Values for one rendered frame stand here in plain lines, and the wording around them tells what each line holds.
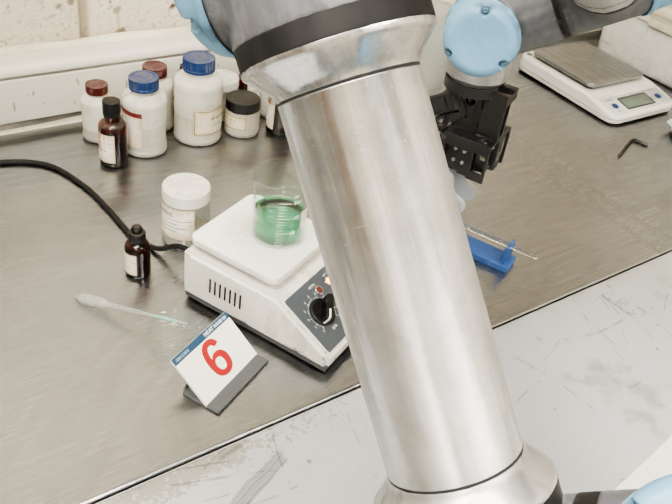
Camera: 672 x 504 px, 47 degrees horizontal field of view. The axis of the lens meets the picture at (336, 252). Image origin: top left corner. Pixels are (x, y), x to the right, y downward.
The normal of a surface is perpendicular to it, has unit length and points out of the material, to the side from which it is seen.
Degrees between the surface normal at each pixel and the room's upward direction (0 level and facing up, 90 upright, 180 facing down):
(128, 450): 0
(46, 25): 90
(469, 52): 89
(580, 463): 0
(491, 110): 90
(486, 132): 90
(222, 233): 0
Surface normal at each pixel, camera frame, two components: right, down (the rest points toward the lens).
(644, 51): -0.80, 0.33
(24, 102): 0.56, 0.57
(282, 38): -0.50, 0.26
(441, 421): -0.02, 0.14
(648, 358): 0.13, -0.78
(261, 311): -0.53, 0.47
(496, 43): -0.27, 0.55
